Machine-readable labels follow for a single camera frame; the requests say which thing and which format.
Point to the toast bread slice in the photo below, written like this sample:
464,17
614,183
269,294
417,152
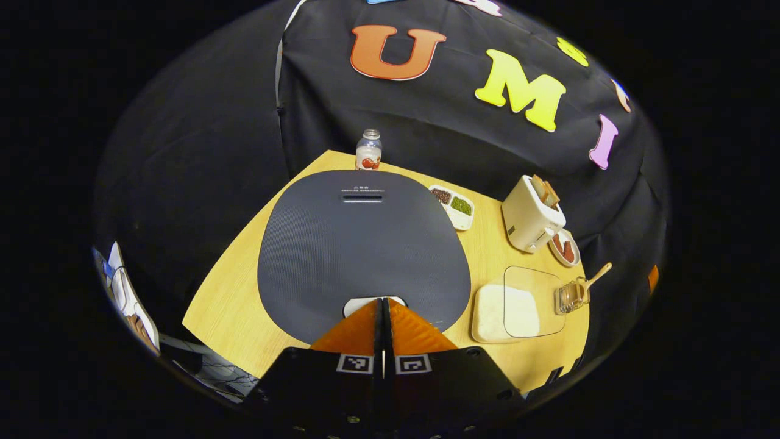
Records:
539,186
551,195

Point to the small clear bottle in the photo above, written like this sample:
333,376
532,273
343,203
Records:
368,152

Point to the dark grey rice cooker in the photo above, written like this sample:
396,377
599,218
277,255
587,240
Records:
359,256

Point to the white round plate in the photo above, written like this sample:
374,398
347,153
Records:
576,256

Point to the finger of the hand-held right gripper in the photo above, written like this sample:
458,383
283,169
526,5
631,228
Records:
652,279

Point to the wooden spoon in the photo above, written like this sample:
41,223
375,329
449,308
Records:
594,277

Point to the white toaster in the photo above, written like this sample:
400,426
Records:
527,222

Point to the brown meat piece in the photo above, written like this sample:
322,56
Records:
568,251
558,242

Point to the white divided bean dish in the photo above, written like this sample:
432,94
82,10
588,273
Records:
454,207

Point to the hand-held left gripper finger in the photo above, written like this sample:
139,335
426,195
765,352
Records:
379,332
388,332

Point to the clear chopstick holder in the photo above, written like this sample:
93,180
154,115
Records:
570,297

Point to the white desk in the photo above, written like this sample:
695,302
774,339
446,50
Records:
125,292

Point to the black backdrop cloth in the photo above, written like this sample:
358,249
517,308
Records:
201,152

